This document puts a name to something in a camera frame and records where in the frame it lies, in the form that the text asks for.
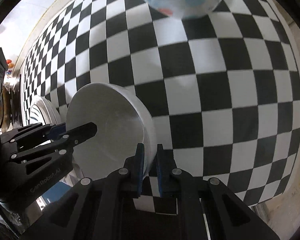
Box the steel wok pan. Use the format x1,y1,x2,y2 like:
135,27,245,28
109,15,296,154
0,86,16,133

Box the white plate under blue plate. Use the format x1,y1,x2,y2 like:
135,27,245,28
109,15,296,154
29,95,62,125

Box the white bowl red flowers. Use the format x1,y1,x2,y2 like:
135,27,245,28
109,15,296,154
66,83,157,180

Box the black white checkered mat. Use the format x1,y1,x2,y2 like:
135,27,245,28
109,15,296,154
22,0,300,205

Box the white plate blue leaf rim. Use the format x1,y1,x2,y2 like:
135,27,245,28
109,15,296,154
29,102,58,125

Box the colourful wall stickers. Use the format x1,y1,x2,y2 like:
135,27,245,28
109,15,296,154
5,60,15,79

